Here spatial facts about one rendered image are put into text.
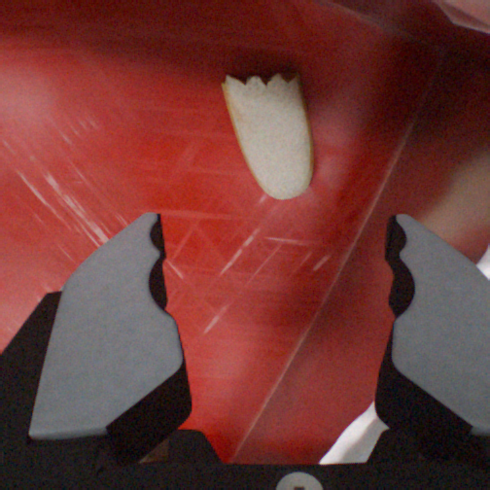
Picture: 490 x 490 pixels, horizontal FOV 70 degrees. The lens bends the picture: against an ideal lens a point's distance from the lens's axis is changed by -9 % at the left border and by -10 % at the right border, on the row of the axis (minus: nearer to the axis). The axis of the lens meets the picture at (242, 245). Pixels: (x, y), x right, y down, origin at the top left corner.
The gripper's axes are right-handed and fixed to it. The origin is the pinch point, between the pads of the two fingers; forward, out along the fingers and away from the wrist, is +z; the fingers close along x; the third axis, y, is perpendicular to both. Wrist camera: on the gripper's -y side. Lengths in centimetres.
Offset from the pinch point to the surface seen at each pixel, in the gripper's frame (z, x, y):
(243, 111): 7.6, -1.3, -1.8
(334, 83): 8.5, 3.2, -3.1
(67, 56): 8.5, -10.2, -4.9
